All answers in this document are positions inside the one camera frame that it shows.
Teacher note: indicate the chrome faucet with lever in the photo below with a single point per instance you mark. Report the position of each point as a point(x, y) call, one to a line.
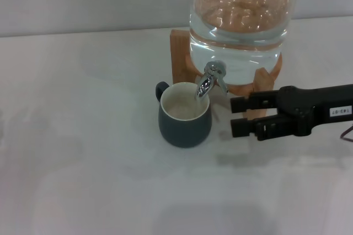
point(204, 86)

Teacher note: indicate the glass water dispenser jar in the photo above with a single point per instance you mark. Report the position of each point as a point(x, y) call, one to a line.
point(240, 39)

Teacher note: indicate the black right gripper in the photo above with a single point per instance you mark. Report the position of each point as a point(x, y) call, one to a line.
point(303, 108)

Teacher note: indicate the black ceramic cup white inside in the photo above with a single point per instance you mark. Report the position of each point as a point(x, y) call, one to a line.
point(184, 133)

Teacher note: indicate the wooden dispenser stand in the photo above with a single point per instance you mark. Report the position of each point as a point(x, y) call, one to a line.
point(179, 58)

